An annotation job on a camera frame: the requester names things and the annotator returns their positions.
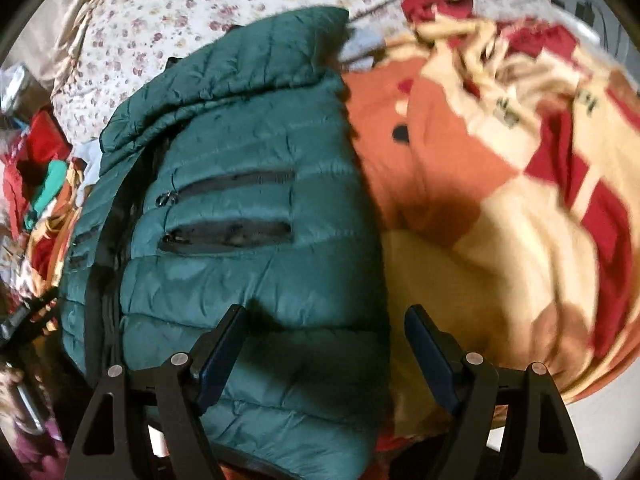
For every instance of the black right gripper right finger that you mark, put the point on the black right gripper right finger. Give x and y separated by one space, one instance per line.
505 424

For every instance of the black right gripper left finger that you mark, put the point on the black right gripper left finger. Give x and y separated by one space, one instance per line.
146 424

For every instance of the green quilted puffer jacket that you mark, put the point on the green quilted puffer jacket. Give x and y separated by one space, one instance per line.
230 178

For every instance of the green garment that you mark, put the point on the green garment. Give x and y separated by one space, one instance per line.
46 192

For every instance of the grey fleece garment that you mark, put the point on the grey fleece garment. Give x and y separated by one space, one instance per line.
91 154

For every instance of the red garment pile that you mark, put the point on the red garment pile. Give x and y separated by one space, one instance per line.
26 164

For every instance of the clear plastic bag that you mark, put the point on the clear plastic bag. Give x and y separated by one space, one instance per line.
13 81

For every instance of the beige curtain cloth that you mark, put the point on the beige curtain cloth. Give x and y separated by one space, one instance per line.
52 38

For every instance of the orange red cartoon blanket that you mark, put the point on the orange red cartoon blanket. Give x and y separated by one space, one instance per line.
504 180

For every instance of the red cloth on bed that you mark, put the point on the red cloth on bed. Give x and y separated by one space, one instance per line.
421 11

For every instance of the black charger with cable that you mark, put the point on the black charger with cable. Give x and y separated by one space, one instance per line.
594 24

